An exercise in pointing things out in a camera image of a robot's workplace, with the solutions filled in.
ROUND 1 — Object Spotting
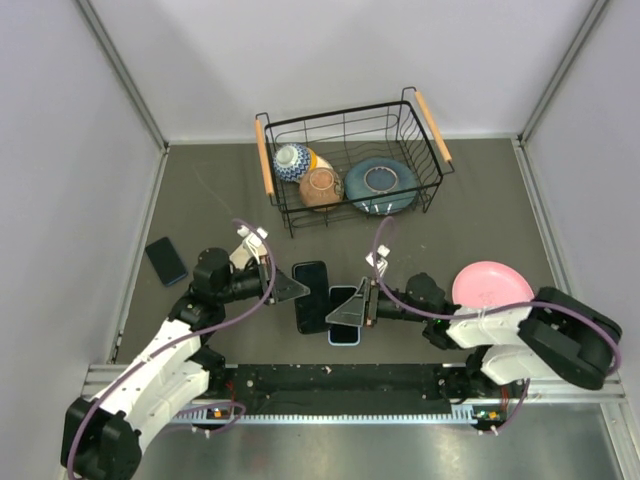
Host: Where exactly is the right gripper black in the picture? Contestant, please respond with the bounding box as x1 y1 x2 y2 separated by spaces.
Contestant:
328 276 431 326

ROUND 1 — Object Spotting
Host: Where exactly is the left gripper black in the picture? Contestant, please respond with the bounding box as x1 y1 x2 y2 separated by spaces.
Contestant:
217 254 310 304

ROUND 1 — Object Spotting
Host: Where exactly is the light blue phone case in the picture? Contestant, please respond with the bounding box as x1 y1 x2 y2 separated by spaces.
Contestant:
327 285 362 347

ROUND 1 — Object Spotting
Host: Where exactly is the black phone case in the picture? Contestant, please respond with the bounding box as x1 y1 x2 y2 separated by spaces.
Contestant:
291 260 332 335

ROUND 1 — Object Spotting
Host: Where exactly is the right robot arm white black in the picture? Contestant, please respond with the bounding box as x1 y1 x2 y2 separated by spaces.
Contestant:
325 273 622 396

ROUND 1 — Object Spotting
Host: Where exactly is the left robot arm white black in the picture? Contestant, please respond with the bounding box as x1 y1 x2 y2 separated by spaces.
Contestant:
61 246 310 479

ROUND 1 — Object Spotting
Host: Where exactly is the blue edged black phone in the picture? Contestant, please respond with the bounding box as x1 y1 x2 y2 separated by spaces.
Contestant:
145 237 188 287

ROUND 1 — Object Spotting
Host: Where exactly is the brown ceramic bowl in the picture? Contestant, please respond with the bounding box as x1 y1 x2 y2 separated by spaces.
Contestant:
299 167 344 213

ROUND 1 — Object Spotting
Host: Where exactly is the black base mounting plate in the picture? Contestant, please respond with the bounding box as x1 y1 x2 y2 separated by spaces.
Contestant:
200 364 505 416

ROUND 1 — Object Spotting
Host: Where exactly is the pink plate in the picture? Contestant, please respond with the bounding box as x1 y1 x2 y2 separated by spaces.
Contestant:
452 261 534 308

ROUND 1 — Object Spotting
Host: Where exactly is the teal blue plate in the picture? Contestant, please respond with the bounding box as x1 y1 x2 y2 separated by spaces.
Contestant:
344 157 418 215

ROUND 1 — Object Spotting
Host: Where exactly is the blue white patterned bowl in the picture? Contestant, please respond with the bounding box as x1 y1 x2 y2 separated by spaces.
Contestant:
274 143 312 183

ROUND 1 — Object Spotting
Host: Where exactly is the yellow bowl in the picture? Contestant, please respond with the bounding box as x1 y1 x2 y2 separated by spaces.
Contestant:
306 147 333 171

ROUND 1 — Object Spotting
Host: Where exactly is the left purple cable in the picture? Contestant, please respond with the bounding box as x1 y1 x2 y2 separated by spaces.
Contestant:
65 217 277 475

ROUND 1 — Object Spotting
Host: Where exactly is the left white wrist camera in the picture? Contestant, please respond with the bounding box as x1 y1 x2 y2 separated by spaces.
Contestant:
230 226 268 270

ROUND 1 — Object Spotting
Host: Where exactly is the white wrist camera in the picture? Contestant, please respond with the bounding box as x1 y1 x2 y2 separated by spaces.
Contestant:
365 244 390 279
230 226 268 270

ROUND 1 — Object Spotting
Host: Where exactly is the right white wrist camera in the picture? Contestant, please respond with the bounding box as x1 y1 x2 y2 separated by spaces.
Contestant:
365 244 390 279

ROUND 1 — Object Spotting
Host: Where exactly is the black wire dish basket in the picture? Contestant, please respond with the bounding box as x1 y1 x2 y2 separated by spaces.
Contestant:
254 86 455 233

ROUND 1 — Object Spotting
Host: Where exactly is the slotted grey cable duct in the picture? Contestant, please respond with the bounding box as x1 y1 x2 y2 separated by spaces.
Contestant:
169 402 506 427

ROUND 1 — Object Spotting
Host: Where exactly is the left aluminium frame post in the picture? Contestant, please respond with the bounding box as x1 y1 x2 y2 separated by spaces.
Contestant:
72 0 169 152

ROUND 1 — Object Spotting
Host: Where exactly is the aluminium frame post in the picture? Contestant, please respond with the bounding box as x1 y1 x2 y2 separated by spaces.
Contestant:
72 0 169 152
517 0 610 145

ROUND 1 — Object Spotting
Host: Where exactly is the right aluminium frame post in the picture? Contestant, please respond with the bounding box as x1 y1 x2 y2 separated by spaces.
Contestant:
517 0 610 145

